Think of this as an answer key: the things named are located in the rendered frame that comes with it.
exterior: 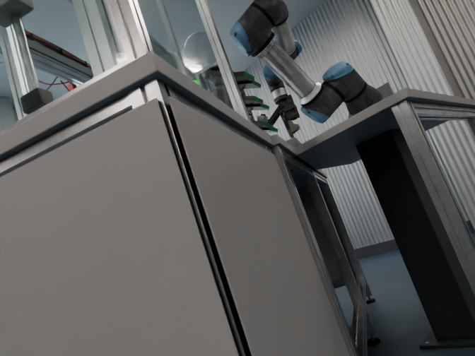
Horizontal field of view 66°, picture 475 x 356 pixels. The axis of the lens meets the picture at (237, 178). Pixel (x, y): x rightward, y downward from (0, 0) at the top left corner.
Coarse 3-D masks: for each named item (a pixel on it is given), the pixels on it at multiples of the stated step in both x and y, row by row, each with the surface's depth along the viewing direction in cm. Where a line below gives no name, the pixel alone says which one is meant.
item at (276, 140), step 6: (276, 138) 105; (282, 138) 113; (276, 144) 105; (282, 144) 108; (288, 144) 122; (288, 150) 119; (294, 150) 130; (294, 156) 132; (306, 162) 155; (312, 168) 178; (294, 174) 178; (324, 174) 229; (294, 180) 200; (300, 180) 209; (300, 186) 244
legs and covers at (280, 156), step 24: (288, 168) 109; (312, 192) 173; (312, 216) 247; (336, 216) 238; (312, 240) 101; (336, 240) 168; (336, 264) 240; (360, 288) 192; (336, 312) 97; (360, 312) 149; (360, 336) 122
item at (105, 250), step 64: (128, 64) 48; (64, 128) 52; (128, 128) 47; (192, 128) 50; (256, 128) 91; (0, 192) 54; (64, 192) 50; (128, 192) 47; (192, 192) 44; (256, 192) 69; (0, 256) 53; (64, 256) 49; (128, 256) 46; (192, 256) 43; (256, 256) 55; (0, 320) 52; (64, 320) 48; (128, 320) 45; (192, 320) 43; (256, 320) 46; (320, 320) 78
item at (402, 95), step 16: (400, 96) 105; (416, 96) 108; (432, 96) 119; (448, 96) 133; (368, 112) 112; (384, 112) 112; (336, 128) 120; (352, 128) 119; (368, 128) 128; (384, 128) 138; (304, 144) 129; (320, 144) 127; (336, 144) 138; (352, 144) 149; (304, 160) 148; (320, 160) 163; (336, 160) 180; (352, 160) 201
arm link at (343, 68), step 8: (336, 64) 151; (344, 64) 146; (328, 72) 151; (336, 72) 145; (344, 72) 145; (352, 72) 146; (328, 80) 148; (336, 80) 146; (344, 80) 146; (352, 80) 147; (360, 80) 149; (336, 88) 146; (344, 88) 147; (352, 88) 148; (360, 88) 149; (344, 96) 149; (352, 96) 150
